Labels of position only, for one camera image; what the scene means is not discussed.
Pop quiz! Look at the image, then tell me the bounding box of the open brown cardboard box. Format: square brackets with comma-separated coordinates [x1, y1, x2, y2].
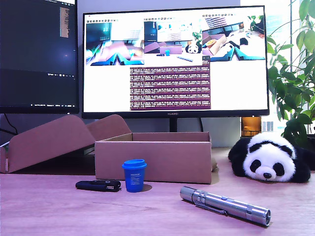
[0, 114, 219, 185]

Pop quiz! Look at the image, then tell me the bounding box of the small blue lidded cup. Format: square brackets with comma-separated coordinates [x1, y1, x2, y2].
[121, 159, 148, 193]

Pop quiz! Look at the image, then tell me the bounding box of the bright-screen Huawei monitor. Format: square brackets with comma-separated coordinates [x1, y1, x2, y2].
[81, 5, 270, 133]

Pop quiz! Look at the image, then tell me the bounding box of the black key fob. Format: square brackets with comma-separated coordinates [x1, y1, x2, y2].
[75, 180, 122, 193]

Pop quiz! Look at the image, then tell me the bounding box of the silver pen flashlight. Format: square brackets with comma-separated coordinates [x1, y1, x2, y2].
[179, 185, 272, 227]

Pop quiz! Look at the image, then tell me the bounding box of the black and white panda plush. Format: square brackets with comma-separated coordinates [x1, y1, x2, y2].
[227, 133, 315, 184]

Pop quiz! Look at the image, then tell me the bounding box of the dark computer monitor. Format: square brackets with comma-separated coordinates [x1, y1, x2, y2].
[0, 0, 80, 115]

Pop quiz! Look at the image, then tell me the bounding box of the green leafy plant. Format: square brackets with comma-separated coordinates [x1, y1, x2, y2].
[266, 0, 315, 148]

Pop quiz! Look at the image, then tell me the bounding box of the black cable behind dark monitor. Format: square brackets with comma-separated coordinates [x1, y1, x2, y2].
[0, 114, 18, 136]

